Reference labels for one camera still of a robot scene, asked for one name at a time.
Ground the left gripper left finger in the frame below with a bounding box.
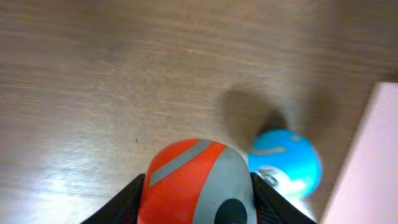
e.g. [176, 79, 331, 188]
[81, 174, 146, 224]

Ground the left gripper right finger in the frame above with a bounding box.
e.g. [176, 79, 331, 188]
[250, 172, 317, 224]

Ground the blue toy ball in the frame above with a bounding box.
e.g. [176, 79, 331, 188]
[248, 129, 323, 199]

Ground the red toy ball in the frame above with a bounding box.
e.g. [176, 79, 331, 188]
[137, 139, 257, 224]

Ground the pink open cardboard box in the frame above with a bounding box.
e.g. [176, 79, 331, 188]
[321, 82, 397, 224]

